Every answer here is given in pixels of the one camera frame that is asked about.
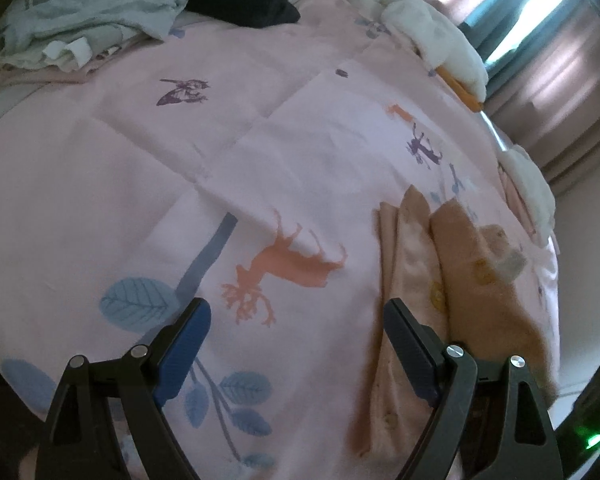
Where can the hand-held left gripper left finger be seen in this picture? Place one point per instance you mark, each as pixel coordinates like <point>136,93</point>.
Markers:
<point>185,352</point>

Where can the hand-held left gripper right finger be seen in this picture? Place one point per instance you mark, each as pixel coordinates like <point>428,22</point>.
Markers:
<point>414,355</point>

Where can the pink bear print baby garment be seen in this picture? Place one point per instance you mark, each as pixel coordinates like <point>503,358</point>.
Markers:
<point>485,305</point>

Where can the pile of pale green clothes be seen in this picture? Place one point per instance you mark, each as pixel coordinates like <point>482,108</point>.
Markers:
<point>90,15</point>

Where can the pink animal print bed sheet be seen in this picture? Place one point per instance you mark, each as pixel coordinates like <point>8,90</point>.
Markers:
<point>230,160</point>

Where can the orange stick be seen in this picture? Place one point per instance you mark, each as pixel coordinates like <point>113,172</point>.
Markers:
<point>461,89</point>

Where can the white fluffy blanket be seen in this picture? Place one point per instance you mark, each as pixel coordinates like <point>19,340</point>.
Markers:
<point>430,25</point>

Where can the pink curtain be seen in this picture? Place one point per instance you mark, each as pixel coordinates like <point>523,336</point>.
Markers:
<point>545,45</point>

